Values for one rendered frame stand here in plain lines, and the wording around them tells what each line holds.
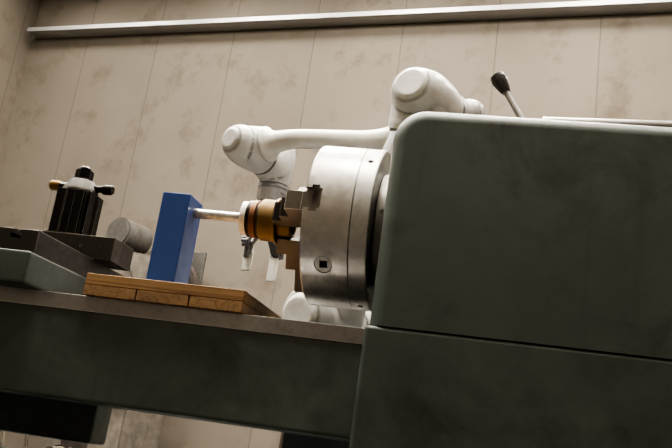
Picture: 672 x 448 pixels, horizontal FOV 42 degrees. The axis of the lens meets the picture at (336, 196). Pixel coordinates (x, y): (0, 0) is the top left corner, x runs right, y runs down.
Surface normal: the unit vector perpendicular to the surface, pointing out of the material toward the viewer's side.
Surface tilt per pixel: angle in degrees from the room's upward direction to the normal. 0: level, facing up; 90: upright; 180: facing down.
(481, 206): 90
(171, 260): 90
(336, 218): 100
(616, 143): 90
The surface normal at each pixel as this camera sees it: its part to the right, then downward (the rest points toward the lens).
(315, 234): -0.21, 0.07
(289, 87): -0.33, -0.31
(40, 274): 0.98, 0.08
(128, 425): 0.88, 0.00
